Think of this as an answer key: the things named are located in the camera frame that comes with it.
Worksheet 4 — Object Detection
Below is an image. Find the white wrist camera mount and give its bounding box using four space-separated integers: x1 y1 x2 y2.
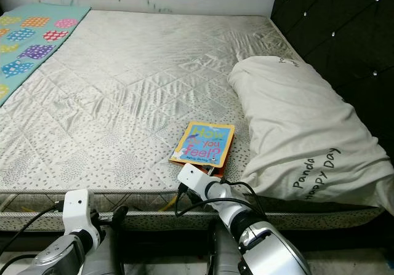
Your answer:
177 162 214 196
62 189 100 237

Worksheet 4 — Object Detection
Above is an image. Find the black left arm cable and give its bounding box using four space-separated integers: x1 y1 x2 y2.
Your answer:
0 254 45 274

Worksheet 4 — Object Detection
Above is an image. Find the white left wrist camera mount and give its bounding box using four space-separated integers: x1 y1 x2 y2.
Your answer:
62 189 100 237

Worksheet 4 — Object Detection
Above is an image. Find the blue yellow children's book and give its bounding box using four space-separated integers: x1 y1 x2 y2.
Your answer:
169 121 236 167

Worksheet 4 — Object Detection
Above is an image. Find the teal patchwork dotted blanket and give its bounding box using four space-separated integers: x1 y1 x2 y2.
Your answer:
0 2 92 108

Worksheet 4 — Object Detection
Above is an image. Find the white printed pillow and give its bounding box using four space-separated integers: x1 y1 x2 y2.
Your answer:
227 55 394 215

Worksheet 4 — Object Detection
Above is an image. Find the grey left robot leg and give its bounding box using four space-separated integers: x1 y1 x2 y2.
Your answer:
83 226 125 275

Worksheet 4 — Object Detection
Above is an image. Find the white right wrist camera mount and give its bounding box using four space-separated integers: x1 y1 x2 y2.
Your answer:
177 162 214 196

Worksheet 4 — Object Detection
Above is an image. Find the black left wrist camera cable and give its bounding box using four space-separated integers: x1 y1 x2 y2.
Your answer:
0 202 66 239

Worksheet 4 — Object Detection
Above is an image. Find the quilted white mattress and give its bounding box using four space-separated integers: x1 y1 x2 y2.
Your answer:
0 10 387 231

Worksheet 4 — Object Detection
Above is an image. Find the black tufted headboard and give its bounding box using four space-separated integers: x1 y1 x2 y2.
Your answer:
270 0 394 141

